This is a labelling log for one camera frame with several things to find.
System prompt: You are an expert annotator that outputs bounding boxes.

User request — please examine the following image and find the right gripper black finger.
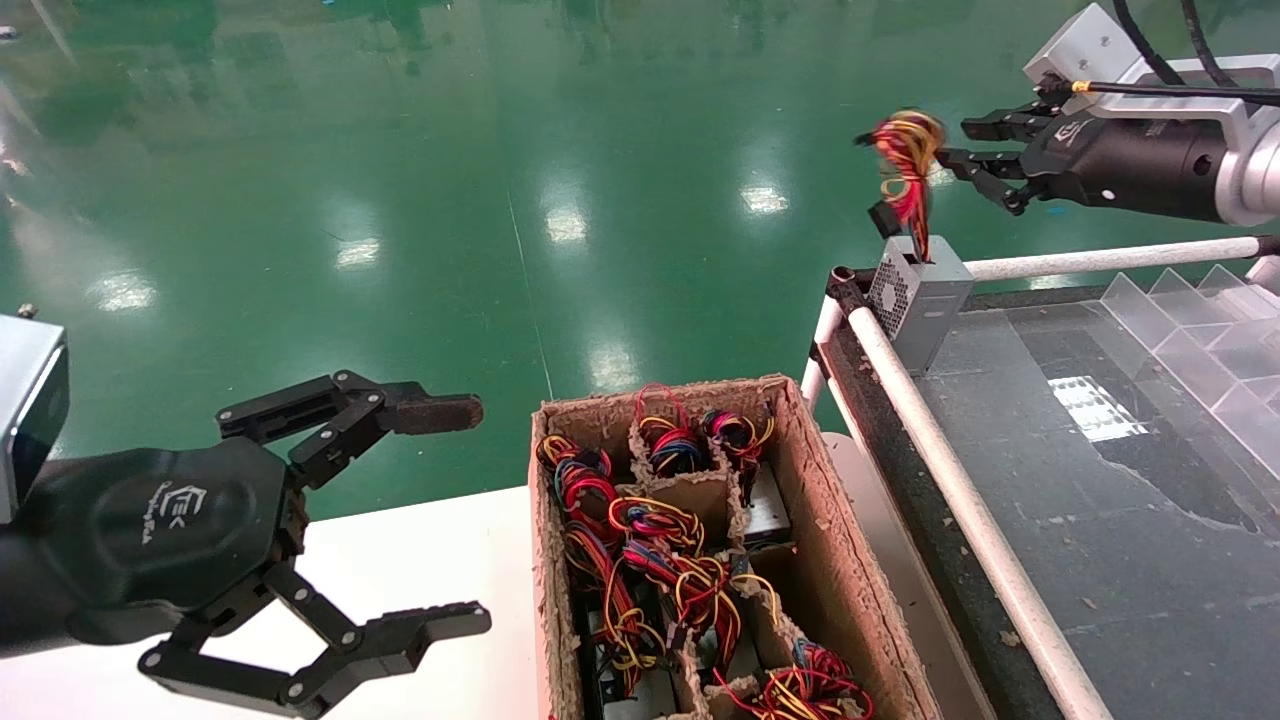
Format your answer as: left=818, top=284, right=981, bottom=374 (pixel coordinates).
left=936, top=148, right=1043, bottom=217
left=960, top=98, right=1063, bottom=143

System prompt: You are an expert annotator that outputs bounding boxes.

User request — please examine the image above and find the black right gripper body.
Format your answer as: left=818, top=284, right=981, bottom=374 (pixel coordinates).
left=1020, top=110, right=1237, bottom=223

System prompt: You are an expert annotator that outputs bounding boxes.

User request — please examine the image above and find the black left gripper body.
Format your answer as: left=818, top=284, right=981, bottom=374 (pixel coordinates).
left=0, top=438, right=307, bottom=658

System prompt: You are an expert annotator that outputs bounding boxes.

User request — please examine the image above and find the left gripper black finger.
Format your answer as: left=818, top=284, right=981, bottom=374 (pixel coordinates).
left=216, top=370, right=486, bottom=489
left=137, top=560, right=493, bottom=720

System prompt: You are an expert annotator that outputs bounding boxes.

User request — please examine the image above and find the grey power supply with wires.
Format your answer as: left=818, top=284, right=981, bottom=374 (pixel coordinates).
left=857, top=108, right=977, bottom=377

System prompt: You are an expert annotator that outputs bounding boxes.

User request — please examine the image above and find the white framed conveyor table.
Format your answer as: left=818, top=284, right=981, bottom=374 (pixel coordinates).
left=798, top=234, right=1280, bottom=720

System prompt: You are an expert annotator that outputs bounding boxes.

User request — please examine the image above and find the clear plastic divider tray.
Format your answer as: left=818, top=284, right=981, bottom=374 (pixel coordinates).
left=1100, top=262, right=1280, bottom=488

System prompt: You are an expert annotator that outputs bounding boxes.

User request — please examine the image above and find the brown pulp cardboard box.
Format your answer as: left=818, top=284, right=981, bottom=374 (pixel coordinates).
left=528, top=373, right=946, bottom=720

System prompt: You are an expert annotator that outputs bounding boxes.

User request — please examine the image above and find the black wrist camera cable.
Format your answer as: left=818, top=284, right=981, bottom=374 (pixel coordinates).
left=1070, top=0, right=1280, bottom=108

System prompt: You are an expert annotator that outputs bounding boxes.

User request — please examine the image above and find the colourful wire bundle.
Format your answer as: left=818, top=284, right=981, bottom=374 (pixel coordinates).
left=538, top=433, right=616, bottom=521

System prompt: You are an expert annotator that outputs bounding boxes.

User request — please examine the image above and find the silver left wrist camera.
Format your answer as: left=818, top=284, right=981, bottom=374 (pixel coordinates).
left=0, top=305, right=71, bottom=526

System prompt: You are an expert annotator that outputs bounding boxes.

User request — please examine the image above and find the power supply with coloured wires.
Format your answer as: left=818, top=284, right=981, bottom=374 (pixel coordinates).
left=625, top=540, right=783, bottom=681
left=712, top=640, right=876, bottom=720
left=562, top=520, right=666, bottom=701
left=700, top=408, right=794, bottom=549
left=633, top=383, right=709, bottom=477
left=608, top=495, right=707, bottom=561

